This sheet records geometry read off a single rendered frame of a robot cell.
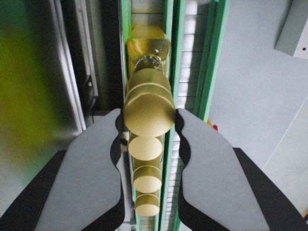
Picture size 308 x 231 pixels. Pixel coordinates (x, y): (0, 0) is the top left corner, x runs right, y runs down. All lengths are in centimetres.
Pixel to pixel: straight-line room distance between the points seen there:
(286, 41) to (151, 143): 55
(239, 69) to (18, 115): 59
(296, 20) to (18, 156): 66
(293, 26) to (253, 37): 11
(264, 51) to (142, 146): 56
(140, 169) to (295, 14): 58
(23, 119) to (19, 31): 9
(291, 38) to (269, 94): 21
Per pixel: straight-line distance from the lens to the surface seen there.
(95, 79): 55
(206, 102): 39
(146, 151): 17
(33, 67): 23
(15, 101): 21
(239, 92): 67
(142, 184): 21
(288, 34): 65
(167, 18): 32
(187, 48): 42
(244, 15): 61
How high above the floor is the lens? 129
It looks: 57 degrees down
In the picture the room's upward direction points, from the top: 176 degrees clockwise
